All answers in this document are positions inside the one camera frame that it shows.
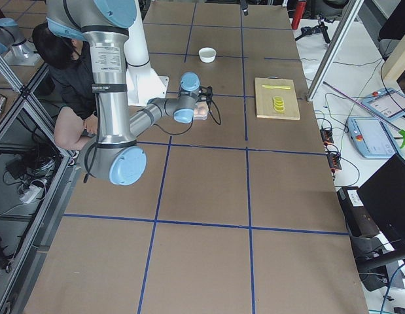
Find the clear plastic egg box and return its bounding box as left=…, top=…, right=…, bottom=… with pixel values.
left=194, top=101, right=209, bottom=120

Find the black box device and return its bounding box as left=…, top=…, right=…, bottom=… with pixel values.
left=337, top=186, right=379, bottom=238

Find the red bottle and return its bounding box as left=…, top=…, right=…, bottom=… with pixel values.
left=291, top=0, right=306, bottom=30

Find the white bowl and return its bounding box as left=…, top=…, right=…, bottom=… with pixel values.
left=198, top=47, right=217, bottom=63

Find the black tripod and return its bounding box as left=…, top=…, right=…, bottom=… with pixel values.
left=295, top=14, right=335, bottom=44

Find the yellow plastic knife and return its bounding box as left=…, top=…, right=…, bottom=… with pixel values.
left=262, top=84, right=291, bottom=90

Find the wooden cutting board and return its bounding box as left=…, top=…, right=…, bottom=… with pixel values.
left=255, top=77, right=300, bottom=120

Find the teach pendant far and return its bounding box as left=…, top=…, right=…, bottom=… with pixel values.
left=361, top=88, right=405, bottom=122

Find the teach pendant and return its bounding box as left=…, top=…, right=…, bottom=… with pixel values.
left=347, top=116, right=399, bottom=160
left=361, top=88, right=405, bottom=122

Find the orange black usb hub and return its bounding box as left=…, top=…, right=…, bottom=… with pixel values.
left=320, top=128, right=342, bottom=173

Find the teach pendant near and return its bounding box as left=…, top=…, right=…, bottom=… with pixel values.
left=347, top=116, right=399, bottom=160

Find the seated person in black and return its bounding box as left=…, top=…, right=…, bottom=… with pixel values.
left=32, top=22, right=98, bottom=150

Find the green tipped grabber stick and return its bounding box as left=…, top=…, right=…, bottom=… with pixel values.
left=322, top=81, right=405, bottom=148

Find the black monitor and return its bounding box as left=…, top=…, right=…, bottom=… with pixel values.
left=357, top=154, right=405, bottom=260

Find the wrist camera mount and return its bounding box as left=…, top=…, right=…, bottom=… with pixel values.
left=198, top=86, right=213, bottom=105

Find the aluminium frame post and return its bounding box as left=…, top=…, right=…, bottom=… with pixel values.
left=306, top=0, right=364, bottom=101

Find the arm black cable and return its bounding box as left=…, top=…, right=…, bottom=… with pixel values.
left=82, top=97, right=222, bottom=184

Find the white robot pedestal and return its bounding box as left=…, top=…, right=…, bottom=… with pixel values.
left=124, top=1, right=169, bottom=107

